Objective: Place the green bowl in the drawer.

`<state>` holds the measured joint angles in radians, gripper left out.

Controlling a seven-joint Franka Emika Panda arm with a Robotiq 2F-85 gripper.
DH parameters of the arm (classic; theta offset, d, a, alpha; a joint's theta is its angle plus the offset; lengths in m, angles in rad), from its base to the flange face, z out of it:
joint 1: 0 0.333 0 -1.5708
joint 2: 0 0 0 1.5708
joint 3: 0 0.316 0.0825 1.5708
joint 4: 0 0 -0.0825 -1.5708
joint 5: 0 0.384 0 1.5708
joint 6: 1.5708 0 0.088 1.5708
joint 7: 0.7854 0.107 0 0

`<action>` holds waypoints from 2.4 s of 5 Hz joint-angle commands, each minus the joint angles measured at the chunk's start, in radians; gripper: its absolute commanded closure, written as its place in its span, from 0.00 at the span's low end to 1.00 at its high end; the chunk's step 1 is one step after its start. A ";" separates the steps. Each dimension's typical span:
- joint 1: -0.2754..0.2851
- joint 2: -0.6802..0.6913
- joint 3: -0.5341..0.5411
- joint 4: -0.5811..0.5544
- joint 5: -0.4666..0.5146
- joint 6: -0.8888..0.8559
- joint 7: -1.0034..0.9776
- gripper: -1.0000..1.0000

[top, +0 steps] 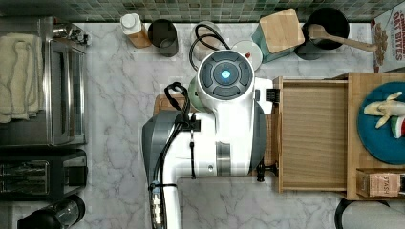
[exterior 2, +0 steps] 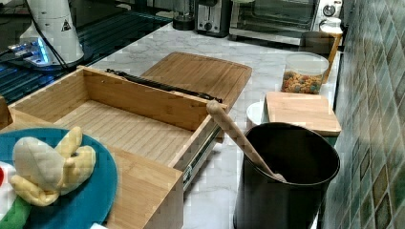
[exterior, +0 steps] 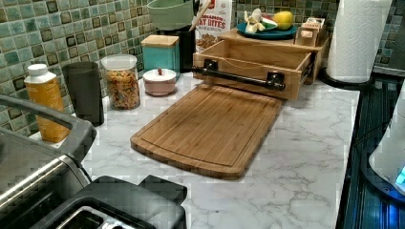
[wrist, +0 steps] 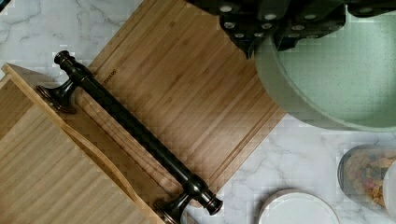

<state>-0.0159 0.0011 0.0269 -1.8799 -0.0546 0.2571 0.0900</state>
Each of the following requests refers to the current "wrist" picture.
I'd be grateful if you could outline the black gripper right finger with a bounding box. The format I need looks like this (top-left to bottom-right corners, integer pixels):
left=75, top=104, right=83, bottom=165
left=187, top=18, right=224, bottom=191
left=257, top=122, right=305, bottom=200
left=274, top=0, right=396, bottom=51

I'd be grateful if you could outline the dark metal drawer handle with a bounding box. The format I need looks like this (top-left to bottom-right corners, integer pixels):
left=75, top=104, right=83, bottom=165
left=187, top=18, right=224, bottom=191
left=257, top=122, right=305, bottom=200
left=36, top=50, right=223, bottom=224

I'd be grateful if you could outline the bamboo cutting board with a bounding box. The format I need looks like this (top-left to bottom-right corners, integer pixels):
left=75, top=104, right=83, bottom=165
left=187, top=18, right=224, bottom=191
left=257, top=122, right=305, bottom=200
left=89, top=0, right=285, bottom=192

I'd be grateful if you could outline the glass jar with snacks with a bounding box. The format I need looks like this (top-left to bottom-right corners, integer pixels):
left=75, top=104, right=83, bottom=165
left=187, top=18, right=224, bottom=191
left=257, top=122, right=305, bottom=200
left=337, top=145, right=395, bottom=219

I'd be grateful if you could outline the white round lid jar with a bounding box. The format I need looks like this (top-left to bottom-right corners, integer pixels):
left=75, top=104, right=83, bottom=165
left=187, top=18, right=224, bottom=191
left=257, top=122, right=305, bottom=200
left=257, top=189, right=341, bottom=224

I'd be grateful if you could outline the pale green cup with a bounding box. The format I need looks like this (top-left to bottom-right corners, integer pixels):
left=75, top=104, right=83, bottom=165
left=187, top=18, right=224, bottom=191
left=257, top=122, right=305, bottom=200
left=255, top=12, right=396, bottom=133

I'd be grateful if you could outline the wooden drawer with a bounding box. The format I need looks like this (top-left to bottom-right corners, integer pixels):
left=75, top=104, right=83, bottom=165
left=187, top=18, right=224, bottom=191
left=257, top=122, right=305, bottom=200
left=0, top=63, right=181, bottom=224

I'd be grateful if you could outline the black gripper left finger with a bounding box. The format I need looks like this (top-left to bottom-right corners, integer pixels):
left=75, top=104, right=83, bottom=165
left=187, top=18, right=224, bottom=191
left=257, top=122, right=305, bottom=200
left=186, top=0, right=291, bottom=59

